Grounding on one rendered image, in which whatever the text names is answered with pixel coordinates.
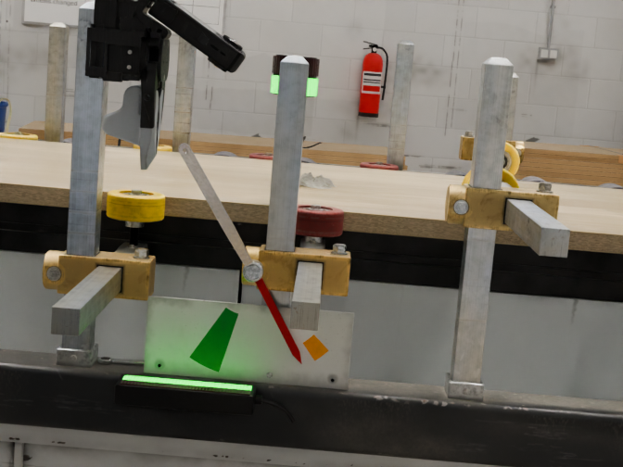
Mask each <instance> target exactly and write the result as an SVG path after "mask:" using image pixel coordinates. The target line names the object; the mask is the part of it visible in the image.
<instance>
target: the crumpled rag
mask: <svg viewBox="0 0 623 467"><path fill-rule="evenodd" d="M299 185H304V186H309V187H310V188H317V189H327V188H328V189H332V188H331V187H332V186H333V187H334V184H333V183H332V181H331V180H330V179H329V178H325V177H323V175H322V174H321V175H320V176H316V177H315V178H314V177H313V176H312V173H311V172H309V173H306V172H305V173H304V174H302V175H301V176H300V179H299ZM330 186H331V187H330ZM335 187H336V186H335Z"/></svg>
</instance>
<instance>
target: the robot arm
mask: <svg viewBox="0 0 623 467"><path fill-rule="evenodd" d="M153 3H154V5H153V6H152V4H153ZM147 11H148V14H150V15H151V16H152V17H154V18H155V19H153V18H152V17H150V16H149V15H148V14H147ZM156 19H157V20H158V21H156ZM159 21H160V22H161V23H162V24H164V25H165V26H166V27H165V26H164V25H162V24H161V23H159ZM167 27H168V28H169V29H168V28H167ZM171 30H172V31H173V32H175V33H176V34H178V35H179V36H180V37H182V38H183V39H185V40H186V41H187V42H189V43H190V44H191V45H192V46H194V47H195V48H196V49H198V50H199V51H200V52H202V53H203V54H204V55H206V56H207V57H208V61H209V62H211V63H212V64H213V65H214V67H216V68H217V69H221V70H222V71H224V72H226V71H229V72H231V73H233V72H235V71H237V69H238V68H239V66H240V65H241V64H242V62H243V61H244V59H245V58H246V54H245V52H244V51H243V50H242V49H243V47H242V46H241V45H240V44H238V43H237V41H236V40H235V39H233V38H230V37H229V36H227V35H224V36H222V35H220V34H219V33H218V32H216V31H215V30H213V29H212V28H211V27H210V26H209V25H207V24H206V23H205V22H203V21H202V20H200V19H199V18H197V17H196V16H195V15H193V14H192V13H191V12H189V11H188V10H186V9H185V8H184V7H182V6H181V5H179V4H178V3H177V2H175V1H174V0H138V1H134V0H95V11H94V24H91V26H90V28H89V27H87V42H86V60H85V76H89V78H98V79H103V81H108V82H122V81H140V80H141V85H135V86H130V87H129V88H127V89H126V90H125V92H124V94H123V101H122V106H121V108H120V109H119V110H116V111H114V112H111V113H109V114H107V115H105V116H104V117H103V119H102V123H101V126H102V129H103V131H104V132H105V133H106V134H108V135H110V136H113V137H116V138H119V139H121V140H124V141H126V142H129V143H132V144H135V145H139V146H140V165H141V170H147V169H148V167H149V165H150V164H151V162H152V161H153V159H154V158H155V156H156V155H157V152H158V146H159V134H160V126H161V121H162V112H163V104H164V95H165V81H167V78H168V72H169V63H170V39H169V38H170V37H171V35H172V32H171ZM90 45H91V51H90ZM89 62H90V66H89Z"/></svg>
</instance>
